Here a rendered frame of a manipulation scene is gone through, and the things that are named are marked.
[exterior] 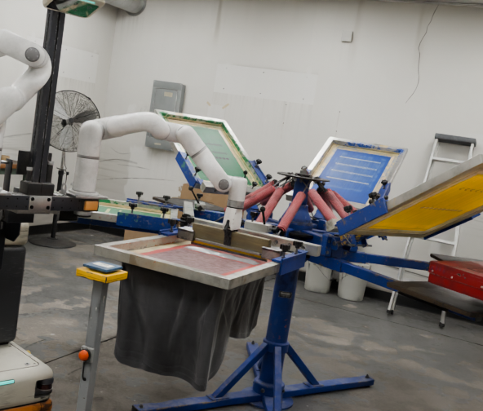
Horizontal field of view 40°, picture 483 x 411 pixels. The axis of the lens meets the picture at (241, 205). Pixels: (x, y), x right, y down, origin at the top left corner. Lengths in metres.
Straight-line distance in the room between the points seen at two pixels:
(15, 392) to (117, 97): 5.58
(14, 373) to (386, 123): 4.80
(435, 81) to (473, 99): 0.40
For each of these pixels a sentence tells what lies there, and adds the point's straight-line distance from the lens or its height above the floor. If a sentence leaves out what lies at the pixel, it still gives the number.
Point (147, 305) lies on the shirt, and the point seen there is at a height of 0.79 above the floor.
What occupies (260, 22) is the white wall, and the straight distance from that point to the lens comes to 7.60.
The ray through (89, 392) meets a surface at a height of 0.51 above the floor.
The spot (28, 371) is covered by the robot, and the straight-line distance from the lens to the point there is 3.31.
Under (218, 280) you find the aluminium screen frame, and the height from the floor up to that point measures 0.98.
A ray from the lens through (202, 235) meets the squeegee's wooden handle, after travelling 3.05.
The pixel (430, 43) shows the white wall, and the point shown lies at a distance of 7.04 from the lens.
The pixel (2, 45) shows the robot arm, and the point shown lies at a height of 1.68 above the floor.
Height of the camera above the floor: 1.51
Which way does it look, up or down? 6 degrees down
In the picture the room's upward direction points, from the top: 9 degrees clockwise
